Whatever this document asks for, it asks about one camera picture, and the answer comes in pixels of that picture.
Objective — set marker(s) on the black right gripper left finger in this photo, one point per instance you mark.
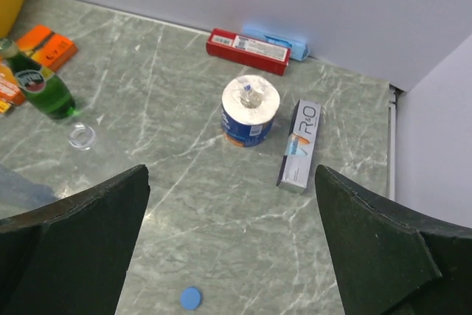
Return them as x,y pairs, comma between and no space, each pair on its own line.
72,256

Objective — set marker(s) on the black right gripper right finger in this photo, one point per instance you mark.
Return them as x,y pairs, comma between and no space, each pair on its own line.
389,259

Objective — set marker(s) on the blue bottle cap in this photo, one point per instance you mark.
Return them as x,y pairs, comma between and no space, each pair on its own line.
191,298

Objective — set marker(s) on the clear plastic bottle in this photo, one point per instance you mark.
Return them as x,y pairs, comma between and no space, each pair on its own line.
82,136
17,191

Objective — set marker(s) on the green glass bottle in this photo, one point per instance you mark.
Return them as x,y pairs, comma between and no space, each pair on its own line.
40,85

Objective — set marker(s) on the silver toothpaste box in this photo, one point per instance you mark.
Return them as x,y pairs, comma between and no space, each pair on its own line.
297,159

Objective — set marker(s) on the orange razor box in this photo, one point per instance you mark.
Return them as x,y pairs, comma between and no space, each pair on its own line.
45,46

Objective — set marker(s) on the toilet paper roll blue wrapper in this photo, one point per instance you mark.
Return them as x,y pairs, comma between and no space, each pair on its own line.
249,105

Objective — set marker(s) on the light blue packet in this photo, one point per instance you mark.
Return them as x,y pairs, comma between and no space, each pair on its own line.
299,49

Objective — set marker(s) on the red rectangular box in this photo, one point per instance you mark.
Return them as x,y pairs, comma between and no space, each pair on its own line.
248,51

